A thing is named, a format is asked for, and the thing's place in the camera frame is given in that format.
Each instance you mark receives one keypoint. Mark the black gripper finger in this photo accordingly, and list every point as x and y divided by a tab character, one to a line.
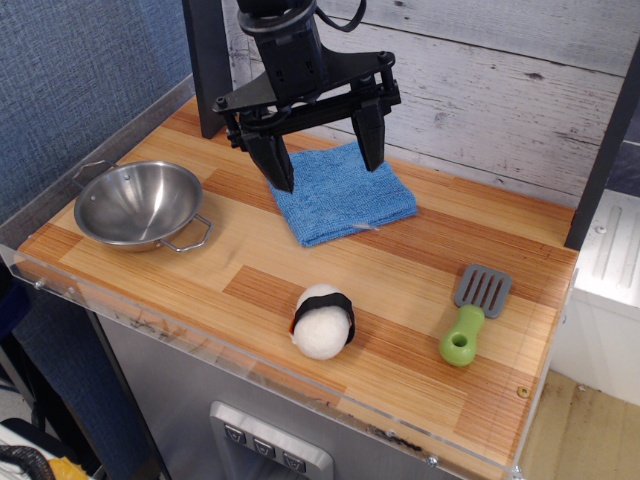
369	128
269	154

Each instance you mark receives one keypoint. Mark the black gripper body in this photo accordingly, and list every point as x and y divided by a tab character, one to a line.
304	84

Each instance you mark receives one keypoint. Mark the green handled grey spatula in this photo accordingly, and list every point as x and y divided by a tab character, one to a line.
480	295

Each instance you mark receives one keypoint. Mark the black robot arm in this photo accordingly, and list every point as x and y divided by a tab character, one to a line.
304	84

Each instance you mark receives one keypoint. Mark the blue folded cloth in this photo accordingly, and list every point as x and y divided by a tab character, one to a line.
336	196

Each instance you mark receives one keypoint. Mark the white plush rice ball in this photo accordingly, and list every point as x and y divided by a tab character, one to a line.
323	322

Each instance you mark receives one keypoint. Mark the stainless steel cabinet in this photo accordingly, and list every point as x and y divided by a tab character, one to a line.
174	385

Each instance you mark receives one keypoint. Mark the clear acrylic edge guard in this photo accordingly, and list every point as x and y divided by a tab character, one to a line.
239	292

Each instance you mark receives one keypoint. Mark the silver button panel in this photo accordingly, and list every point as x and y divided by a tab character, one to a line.
253	449

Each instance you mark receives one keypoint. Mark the white appliance at right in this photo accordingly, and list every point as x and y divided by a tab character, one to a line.
597	343

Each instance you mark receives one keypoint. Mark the yellow object bottom left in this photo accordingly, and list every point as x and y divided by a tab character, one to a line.
64	469

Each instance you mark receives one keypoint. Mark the dark left upright post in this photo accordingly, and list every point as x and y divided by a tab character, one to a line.
208	50

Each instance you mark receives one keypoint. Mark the dark upright post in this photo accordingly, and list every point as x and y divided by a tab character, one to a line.
612	140
208	50

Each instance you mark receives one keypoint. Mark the steel bowl with handles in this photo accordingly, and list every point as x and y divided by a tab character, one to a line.
142	206

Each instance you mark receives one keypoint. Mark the dark right upright post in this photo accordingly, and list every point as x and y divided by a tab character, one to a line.
612	140

